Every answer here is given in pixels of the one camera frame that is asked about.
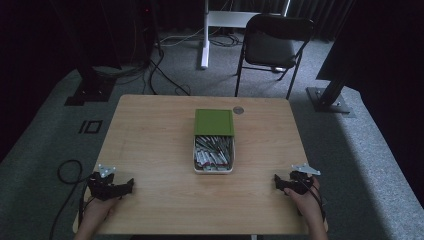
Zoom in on person's right hand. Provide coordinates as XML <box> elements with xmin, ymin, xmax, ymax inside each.
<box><xmin>283</xmin><ymin>176</ymin><xmax>324</xmax><ymax>218</ymax></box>

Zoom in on black metal stand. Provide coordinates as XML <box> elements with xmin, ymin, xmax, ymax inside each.
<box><xmin>49</xmin><ymin>0</ymin><xmax>123</xmax><ymax>107</ymax></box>
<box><xmin>305</xmin><ymin>0</ymin><xmax>358</xmax><ymax>116</ymax></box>

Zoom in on white desk frame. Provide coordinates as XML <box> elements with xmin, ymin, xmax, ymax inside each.
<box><xmin>199</xmin><ymin>0</ymin><xmax>292</xmax><ymax>70</ymax></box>

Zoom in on pile of pens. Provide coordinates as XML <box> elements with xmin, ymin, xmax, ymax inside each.
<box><xmin>194</xmin><ymin>135</ymin><xmax>233</xmax><ymax>172</ymax></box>

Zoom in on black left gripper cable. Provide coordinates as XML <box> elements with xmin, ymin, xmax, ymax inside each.
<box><xmin>48</xmin><ymin>159</ymin><xmax>92</xmax><ymax>240</ymax></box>

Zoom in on green sliding box lid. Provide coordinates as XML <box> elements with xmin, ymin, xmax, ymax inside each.
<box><xmin>194</xmin><ymin>108</ymin><xmax>236</xmax><ymax>137</ymax></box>

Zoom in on black floor cables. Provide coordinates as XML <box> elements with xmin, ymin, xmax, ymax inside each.
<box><xmin>94</xmin><ymin>19</ymin><xmax>192</xmax><ymax>97</ymax></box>

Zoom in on black folding chair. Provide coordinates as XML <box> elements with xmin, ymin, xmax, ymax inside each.
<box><xmin>234</xmin><ymin>13</ymin><xmax>316</xmax><ymax>101</ymax></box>

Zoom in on white floor cable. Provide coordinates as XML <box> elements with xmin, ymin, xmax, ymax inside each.
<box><xmin>159</xmin><ymin>26</ymin><xmax>205</xmax><ymax>48</ymax></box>

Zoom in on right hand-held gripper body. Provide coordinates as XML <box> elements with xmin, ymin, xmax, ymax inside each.
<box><xmin>283</xmin><ymin>162</ymin><xmax>322</xmax><ymax>196</ymax></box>

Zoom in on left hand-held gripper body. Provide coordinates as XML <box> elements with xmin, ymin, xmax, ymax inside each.
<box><xmin>86</xmin><ymin>163</ymin><xmax>118</xmax><ymax>202</ymax></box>

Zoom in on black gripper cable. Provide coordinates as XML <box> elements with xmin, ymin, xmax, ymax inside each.
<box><xmin>48</xmin><ymin>159</ymin><xmax>92</xmax><ymax>240</ymax></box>
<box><xmin>298</xmin><ymin>173</ymin><xmax>327</xmax><ymax>222</ymax></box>

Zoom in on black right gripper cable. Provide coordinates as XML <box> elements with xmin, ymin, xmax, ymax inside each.
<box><xmin>298</xmin><ymin>173</ymin><xmax>327</xmax><ymax>222</ymax></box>

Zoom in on person's left hand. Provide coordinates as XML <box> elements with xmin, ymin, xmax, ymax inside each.
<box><xmin>80</xmin><ymin>194</ymin><xmax>124</xmax><ymax>224</ymax></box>

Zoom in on white storage box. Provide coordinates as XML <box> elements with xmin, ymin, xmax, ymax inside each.
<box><xmin>192</xmin><ymin>134</ymin><xmax>236</xmax><ymax>175</ymax></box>

